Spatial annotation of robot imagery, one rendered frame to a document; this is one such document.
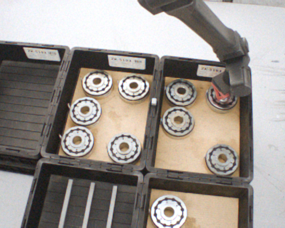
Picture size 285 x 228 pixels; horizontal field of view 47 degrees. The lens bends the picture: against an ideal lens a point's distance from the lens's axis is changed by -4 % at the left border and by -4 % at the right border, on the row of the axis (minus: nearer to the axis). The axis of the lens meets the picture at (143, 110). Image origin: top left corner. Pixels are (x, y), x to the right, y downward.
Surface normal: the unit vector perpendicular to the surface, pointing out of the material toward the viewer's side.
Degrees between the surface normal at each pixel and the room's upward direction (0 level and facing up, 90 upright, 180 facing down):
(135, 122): 0
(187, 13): 107
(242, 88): 90
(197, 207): 0
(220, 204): 0
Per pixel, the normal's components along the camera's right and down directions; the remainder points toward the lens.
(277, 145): 0.00, -0.48
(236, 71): -0.51, -0.38
